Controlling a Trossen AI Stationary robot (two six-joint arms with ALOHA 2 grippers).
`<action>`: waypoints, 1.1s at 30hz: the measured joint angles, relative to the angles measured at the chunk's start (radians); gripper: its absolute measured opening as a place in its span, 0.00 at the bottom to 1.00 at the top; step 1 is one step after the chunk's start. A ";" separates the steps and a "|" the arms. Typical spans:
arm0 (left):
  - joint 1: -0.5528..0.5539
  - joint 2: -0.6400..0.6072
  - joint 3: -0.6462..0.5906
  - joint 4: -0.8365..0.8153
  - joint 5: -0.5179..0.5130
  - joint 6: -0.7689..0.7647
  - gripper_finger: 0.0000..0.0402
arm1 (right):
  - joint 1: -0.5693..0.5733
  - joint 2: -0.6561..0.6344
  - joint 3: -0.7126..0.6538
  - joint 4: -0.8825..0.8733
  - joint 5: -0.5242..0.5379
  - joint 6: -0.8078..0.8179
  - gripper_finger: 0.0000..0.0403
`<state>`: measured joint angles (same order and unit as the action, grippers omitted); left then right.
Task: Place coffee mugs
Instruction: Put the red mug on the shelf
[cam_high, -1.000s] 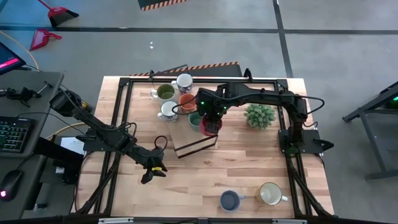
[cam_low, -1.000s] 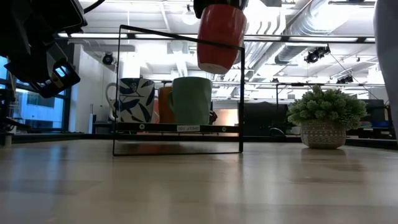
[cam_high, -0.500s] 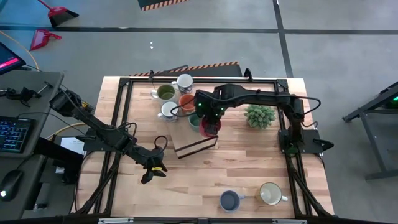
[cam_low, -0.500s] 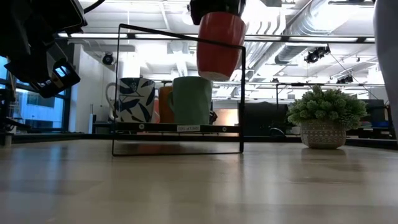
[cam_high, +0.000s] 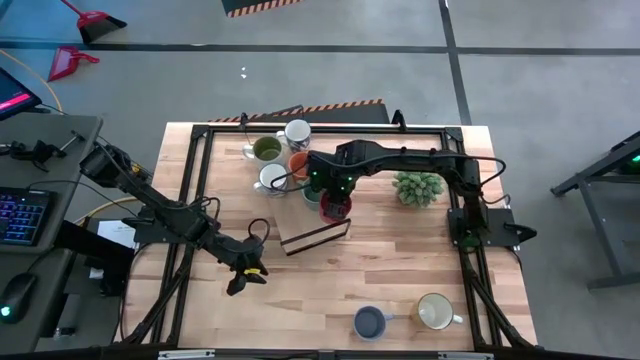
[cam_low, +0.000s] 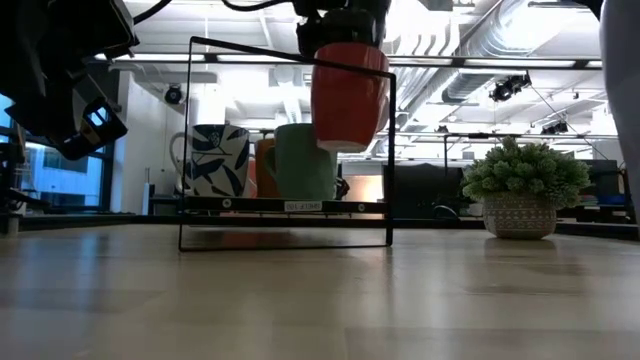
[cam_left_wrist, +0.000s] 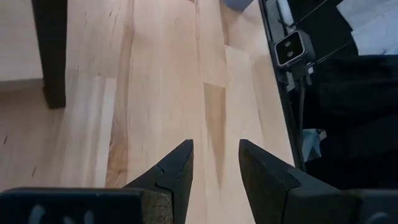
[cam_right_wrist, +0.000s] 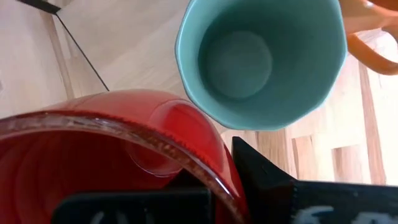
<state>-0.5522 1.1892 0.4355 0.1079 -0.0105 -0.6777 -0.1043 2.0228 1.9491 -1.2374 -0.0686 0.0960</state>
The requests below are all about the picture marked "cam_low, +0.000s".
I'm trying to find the round black ceiling camera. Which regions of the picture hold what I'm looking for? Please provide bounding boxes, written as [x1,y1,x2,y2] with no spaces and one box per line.
[163,83,184,106]

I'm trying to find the black aluminium table frame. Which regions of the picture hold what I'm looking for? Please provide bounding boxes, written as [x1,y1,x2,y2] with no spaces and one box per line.
[0,212,640,241]

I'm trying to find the black metal stand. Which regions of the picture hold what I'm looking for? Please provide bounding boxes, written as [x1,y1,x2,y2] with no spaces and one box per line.
[0,124,51,236]

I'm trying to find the wooden shelf black wire frame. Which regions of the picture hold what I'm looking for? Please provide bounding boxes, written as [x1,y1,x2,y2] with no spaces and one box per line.
[177,35,397,253]

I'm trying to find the green succulent in patterned pot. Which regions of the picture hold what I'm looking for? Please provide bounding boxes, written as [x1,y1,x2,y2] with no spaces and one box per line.
[460,135,592,240]

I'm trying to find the black office chair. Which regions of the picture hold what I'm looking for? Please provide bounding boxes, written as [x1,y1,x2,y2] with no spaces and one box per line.
[382,162,466,220]

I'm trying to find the black arm cable loops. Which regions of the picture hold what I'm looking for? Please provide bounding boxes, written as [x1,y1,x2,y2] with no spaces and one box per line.
[132,0,174,25]

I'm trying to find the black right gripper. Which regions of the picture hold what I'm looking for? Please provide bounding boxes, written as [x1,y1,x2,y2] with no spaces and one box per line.
[292,0,392,52]

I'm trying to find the ceiling light strip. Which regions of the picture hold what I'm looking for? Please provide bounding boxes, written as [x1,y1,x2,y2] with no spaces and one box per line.
[92,51,604,70]

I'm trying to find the glass window black frame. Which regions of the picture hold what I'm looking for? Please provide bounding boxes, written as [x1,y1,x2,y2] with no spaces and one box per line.
[0,94,116,211]

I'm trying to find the red mug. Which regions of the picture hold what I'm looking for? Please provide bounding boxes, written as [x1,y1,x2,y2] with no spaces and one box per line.
[309,42,391,154]

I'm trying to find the orange mug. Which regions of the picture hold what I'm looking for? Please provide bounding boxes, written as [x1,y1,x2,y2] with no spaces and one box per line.
[248,137,281,199]

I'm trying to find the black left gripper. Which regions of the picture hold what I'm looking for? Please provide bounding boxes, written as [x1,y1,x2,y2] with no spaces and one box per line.
[0,0,140,161]

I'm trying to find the silver ventilation duct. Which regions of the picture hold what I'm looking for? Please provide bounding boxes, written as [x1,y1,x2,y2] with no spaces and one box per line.
[439,0,539,104]

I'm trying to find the black ceiling spotlight cluster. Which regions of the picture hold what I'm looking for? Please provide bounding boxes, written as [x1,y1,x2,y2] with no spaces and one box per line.
[488,73,533,104]

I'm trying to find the white mug blue leaf pattern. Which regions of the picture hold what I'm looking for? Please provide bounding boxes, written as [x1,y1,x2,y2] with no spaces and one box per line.
[168,123,251,198]

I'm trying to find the green faceted mug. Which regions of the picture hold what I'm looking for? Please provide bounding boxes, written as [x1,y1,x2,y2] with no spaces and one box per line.
[263,123,340,201]

